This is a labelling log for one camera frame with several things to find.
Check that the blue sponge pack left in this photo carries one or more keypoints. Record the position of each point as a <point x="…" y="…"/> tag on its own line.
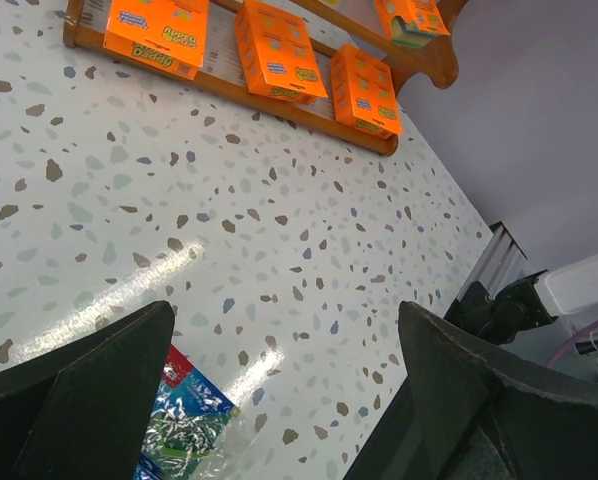
<point x="188" y="416"/>

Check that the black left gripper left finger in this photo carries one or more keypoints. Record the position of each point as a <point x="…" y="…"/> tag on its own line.
<point x="81" y="411"/>

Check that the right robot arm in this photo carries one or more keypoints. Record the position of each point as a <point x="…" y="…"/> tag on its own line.
<point x="502" y="299"/>

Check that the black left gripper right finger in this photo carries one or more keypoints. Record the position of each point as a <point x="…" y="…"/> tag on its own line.
<point x="472" y="410"/>

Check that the orange sponge box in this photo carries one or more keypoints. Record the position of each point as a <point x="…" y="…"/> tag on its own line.
<point x="411" y="23"/>
<point x="363" y="93"/>

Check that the wooden shelf rack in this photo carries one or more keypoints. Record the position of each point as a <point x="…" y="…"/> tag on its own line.
<point x="222" y="71"/>

